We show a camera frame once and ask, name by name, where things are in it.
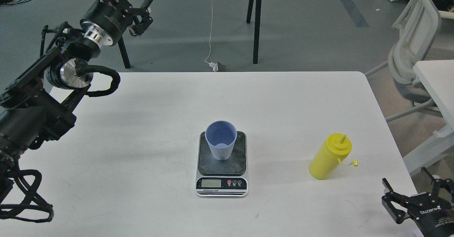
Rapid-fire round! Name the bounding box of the digital kitchen scale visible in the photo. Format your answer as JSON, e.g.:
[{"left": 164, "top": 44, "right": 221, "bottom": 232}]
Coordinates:
[{"left": 195, "top": 131, "right": 249, "bottom": 198}]

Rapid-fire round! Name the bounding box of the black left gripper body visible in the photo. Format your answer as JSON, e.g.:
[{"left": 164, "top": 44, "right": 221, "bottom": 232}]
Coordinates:
[{"left": 81, "top": 0, "right": 132, "bottom": 46}]

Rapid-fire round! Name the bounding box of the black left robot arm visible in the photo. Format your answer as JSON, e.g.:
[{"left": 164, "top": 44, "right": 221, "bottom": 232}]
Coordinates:
[{"left": 0, "top": 0, "right": 153, "bottom": 223}]

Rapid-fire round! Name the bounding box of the blue ribbed plastic cup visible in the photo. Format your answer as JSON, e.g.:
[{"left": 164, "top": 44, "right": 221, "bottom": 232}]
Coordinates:
[{"left": 205, "top": 120, "right": 237, "bottom": 161}]

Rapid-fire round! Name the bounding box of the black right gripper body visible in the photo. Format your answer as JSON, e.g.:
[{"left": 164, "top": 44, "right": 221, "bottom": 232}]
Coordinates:
[{"left": 408, "top": 200, "right": 454, "bottom": 237}]

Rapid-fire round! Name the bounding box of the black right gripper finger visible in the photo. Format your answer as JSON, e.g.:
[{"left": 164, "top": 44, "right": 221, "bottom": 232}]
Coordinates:
[
  {"left": 421, "top": 167, "right": 454, "bottom": 205},
  {"left": 381, "top": 178, "right": 414, "bottom": 224}
]

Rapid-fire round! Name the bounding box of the yellow squeeze bottle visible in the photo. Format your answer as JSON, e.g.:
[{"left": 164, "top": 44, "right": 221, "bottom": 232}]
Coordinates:
[{"left": 309, "top": 133, "right": 359, "bottom": 180}]

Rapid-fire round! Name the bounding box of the white office chair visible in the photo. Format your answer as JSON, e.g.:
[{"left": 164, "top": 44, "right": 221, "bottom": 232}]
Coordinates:
[{"left": 365, "top": 0, "right": 453, "bottom": 122}]

